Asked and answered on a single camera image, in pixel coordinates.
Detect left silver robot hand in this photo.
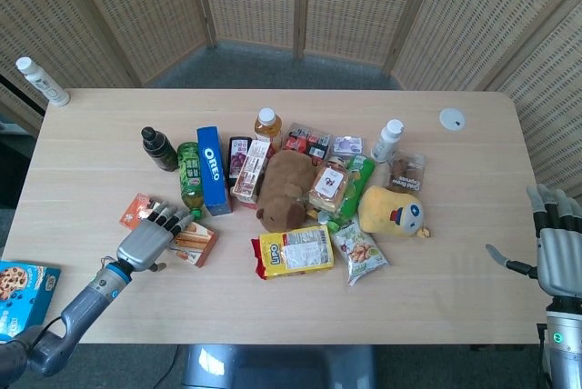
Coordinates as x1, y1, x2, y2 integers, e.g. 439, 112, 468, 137
115, 204, 196, 273

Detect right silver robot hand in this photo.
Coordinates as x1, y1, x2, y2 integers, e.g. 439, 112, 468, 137
484, 183, 582, 301

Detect orange snack box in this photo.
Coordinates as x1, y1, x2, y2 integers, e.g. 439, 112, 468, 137
118, 192, 219, 269

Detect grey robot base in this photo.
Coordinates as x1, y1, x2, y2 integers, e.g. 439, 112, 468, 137
180, 344, 377, 389

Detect green tea bottle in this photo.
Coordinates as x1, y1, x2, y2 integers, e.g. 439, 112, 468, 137
176, 141, 206, 220

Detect dark black-capped bottle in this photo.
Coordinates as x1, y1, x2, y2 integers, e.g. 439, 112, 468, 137
140, 125, 179, 173

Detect blue Oreo box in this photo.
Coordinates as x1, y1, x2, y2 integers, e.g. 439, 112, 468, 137
196, 125, 233, 217

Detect dark grape snack pouch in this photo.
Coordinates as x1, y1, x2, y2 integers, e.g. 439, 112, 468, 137
226, 135, 254, 190

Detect red and white snack box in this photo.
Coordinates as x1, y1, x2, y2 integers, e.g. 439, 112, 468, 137
231, 139, 275, 208

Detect blue chocolate chip cookie box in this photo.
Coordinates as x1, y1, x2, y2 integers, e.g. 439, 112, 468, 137
0, 260, 62, 344

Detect brown capybara plush toy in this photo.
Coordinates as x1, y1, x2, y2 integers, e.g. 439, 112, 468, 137
255, 149, 318, 232

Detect yellow Lipo biscuit pack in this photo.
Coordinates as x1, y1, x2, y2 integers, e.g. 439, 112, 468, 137
251, 224, 336, 282

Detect amber juice bottle white cap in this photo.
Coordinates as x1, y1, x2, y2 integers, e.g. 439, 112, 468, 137
253, 107, 283, 145

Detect yellow plush toy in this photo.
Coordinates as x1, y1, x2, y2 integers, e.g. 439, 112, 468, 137
357, 185, 433, 242

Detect brown cold brew coffee bag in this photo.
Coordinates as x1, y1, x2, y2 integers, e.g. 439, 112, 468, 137
386, 150, 427, 193

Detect red black snack multipack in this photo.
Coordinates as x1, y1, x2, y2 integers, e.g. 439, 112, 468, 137
281, 122, 334, 159

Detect clear packaged bread slices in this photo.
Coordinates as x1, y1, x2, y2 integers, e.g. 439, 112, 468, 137
307, 156, 351, 215

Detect white bottle with grey label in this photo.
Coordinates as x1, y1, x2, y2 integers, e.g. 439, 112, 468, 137
15, 56, 71, 108

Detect green white nut snack bag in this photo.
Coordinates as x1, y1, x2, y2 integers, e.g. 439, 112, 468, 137
329, 220, 391, 287

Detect white yogurt drink bottle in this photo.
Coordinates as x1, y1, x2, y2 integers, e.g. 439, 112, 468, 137
370, 118, 405, 164

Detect green chip tube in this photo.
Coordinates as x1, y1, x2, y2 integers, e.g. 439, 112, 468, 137
325, 154, 377, 232

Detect small purple snack packet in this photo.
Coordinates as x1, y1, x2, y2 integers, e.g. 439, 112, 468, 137
331, 135, 366, 157

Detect wicker folding screen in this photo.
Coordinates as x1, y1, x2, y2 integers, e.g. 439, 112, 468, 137
0, 0, 582, 338

